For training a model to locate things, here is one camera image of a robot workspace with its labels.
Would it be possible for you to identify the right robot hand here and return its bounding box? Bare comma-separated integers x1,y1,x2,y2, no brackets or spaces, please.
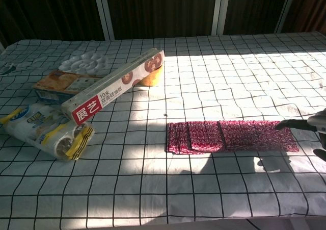
276,107,326,162

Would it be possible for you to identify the red patterned folded cloth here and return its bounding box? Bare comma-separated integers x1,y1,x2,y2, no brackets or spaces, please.
165,120,300,156

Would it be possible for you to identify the white checkered tablecloth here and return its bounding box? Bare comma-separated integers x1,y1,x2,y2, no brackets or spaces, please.
0,32,326,230

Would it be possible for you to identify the yellow round container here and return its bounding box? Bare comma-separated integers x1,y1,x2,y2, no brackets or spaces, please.
138,64,165,87

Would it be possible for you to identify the long baking paper box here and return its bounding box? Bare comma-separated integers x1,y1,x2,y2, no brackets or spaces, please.
61,48,166,126

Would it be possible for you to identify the white flower-shaped palette tray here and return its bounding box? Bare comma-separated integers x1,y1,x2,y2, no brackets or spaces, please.
58,52,120,77

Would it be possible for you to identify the orange and blue food box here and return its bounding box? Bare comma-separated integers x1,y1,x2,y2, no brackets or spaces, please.
32,69,105,106

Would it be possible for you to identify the plastic-wrapped roll pack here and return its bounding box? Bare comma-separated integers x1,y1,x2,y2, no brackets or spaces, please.
0,103,95,162

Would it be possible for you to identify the white window frame post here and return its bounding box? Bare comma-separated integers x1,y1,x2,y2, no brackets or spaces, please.
211,0,225,36
274,0,298,34
92,0,115,41

